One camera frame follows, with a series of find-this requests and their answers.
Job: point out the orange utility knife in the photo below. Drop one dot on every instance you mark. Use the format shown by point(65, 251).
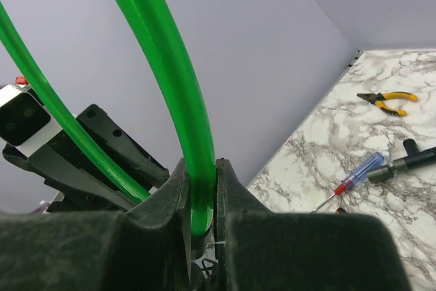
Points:
point(340, 210)

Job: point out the green cable lock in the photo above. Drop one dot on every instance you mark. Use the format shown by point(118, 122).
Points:
point(158, 36)

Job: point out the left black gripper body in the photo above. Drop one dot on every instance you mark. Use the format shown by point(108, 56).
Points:
point(107, 171)

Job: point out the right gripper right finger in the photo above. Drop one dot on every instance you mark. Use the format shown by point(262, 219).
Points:
point(261, 250)

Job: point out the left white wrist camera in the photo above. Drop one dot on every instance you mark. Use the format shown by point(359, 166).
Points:
point(26, 123)

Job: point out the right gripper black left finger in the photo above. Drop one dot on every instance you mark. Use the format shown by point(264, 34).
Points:
point(146, 248)

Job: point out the blue red screwdriver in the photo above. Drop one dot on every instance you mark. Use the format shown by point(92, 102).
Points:
point(354, 178)

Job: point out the black T-shaped tool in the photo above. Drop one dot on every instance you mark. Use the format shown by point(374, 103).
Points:
point(415, 158)

